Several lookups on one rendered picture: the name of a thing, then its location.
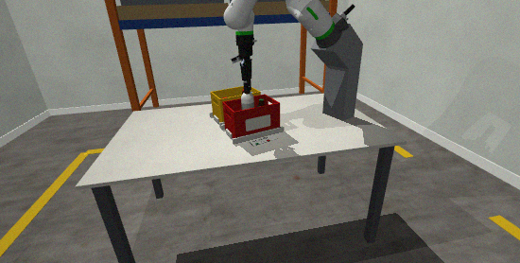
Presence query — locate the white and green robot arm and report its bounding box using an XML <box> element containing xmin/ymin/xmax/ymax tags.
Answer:
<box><xmin>224</xmin><ymin>0</ymin><xmax>355</xmax><ymax>48</ymax></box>

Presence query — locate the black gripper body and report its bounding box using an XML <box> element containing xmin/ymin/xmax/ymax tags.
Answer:
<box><xmin>238</xmin><ymin>45</ymin><xmax>252</xmax><ymax>66</ymax></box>

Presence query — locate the white paper pick list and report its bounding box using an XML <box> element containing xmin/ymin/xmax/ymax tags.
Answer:
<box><xmin>248</xmin><ymin>135</ymin><xmax>278</xmax><ymax>147</ymax></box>

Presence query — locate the red crate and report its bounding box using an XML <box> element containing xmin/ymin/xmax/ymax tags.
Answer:
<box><xmin>222</xmin><ymin>95</ymin><xmax>280</xmax><ymax>138</ymax></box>

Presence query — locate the yellow divided crate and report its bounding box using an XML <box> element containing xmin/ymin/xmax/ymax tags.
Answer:
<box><xmin>210</xmin><ymin>86</ymin><xmax>244</xmax><ymax>123</ymax></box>

